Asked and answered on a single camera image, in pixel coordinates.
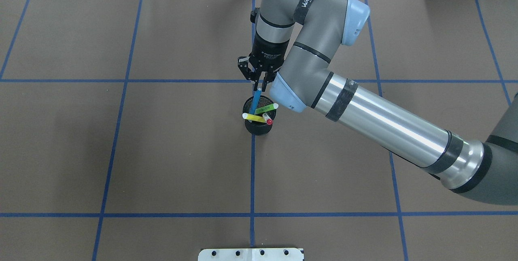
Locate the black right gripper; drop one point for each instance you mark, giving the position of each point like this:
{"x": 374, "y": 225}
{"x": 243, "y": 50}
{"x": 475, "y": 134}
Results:
{"x": 269, "y": 53}

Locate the blue highlighter pen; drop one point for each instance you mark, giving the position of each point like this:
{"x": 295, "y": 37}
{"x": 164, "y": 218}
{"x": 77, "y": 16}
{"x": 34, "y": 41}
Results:
{"x": 255, "y": 100}

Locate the red whiteboard marker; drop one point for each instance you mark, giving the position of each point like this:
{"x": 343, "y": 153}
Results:
{"x": 268, "y": 120}

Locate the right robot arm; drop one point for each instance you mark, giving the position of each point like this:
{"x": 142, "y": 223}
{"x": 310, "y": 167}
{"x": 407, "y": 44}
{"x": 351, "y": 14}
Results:
{"x": 294, "y": 43}

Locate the green highlighter pen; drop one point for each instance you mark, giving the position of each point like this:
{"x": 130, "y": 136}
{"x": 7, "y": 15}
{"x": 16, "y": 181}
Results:
{"x": 267, "y": 108}

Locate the yellow highlighter pen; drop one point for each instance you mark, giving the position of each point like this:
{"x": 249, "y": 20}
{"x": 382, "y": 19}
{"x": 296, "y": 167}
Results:
{"x": 252, "y": 117}

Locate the black mesh pen holder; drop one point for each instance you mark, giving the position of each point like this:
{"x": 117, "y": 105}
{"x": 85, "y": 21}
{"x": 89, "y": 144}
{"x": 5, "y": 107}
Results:
{"x": 255, "y": 127}

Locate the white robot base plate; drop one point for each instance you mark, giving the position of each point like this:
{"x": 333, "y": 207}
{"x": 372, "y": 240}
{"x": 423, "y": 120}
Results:
{"x": 251, "y": 254}

